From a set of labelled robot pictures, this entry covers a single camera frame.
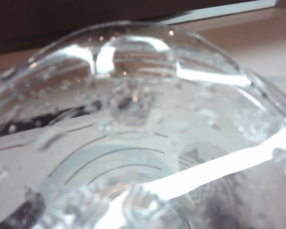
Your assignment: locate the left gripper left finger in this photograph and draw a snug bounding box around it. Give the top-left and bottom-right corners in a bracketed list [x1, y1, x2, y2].
[10, 188, 47, 229]

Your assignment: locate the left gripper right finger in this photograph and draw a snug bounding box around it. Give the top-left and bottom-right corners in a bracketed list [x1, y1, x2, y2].
[204, 193, 233, 229]

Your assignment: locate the small clear cup narrow label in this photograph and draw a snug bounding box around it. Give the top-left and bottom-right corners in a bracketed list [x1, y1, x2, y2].
[0, 20, 286, 229]

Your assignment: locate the wide brown desk divider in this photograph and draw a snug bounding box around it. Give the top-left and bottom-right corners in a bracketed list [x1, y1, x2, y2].
[0, 0, 286, 57]

